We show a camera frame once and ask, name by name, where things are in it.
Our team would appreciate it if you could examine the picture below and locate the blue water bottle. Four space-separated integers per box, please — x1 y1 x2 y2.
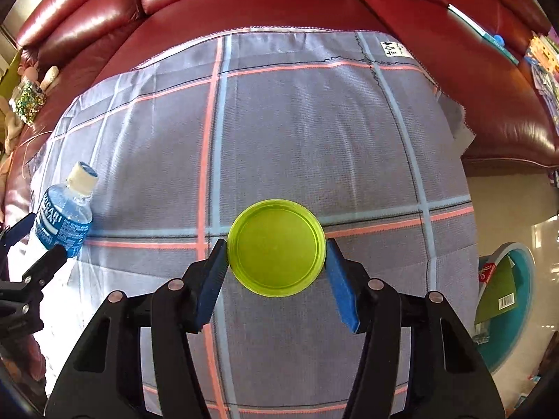
34 162 99 258

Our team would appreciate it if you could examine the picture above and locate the green white medicine box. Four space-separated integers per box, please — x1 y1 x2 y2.
475 255 516 324

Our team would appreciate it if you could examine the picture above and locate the lime green lid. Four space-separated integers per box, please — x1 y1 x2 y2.
227 200 326 298

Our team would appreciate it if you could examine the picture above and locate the teal trash bin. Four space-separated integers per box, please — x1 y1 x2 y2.
473 242 535 373

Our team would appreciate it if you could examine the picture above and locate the beige plush toy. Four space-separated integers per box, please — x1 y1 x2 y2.
1 60 60 175

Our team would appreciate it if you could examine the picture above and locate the green plush toy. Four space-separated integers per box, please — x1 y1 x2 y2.
0 49 22 101

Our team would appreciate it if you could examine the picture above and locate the grey plaid cloth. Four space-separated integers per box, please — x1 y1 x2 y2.
26 27 480 419

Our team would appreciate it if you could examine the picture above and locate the thin blue book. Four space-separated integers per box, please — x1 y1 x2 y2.
447 4 519 66

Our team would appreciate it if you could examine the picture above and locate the pile of folded clothes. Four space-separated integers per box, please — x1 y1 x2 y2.
525 34 558 132

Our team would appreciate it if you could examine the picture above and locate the red leather sofa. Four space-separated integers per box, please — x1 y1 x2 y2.
3 0 558 223

